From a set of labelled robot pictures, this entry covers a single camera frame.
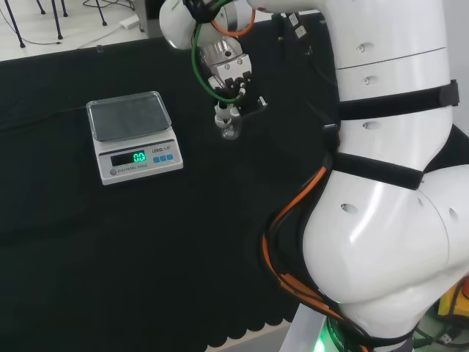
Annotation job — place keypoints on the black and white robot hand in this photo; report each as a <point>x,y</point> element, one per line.
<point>234,67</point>

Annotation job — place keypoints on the small clear glass beaker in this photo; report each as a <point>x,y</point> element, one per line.
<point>231,134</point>

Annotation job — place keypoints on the grey metal cabinet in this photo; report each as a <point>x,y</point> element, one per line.
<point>150,18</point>

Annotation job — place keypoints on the blue usb plug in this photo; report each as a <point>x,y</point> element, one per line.
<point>329,127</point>

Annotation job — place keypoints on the white power strip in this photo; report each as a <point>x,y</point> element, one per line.
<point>129,21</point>

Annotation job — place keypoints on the white electronic balance steel pan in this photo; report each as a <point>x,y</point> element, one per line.
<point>132,146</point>

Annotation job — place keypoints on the clear cloth clip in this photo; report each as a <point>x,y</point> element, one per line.
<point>99,49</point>

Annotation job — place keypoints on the black tripod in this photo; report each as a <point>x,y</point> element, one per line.
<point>102,14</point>
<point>16,25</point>

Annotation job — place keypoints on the black bench cloth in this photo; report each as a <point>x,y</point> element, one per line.
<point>146,256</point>

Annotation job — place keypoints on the yellow stop button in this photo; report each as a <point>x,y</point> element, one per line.
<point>451,302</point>

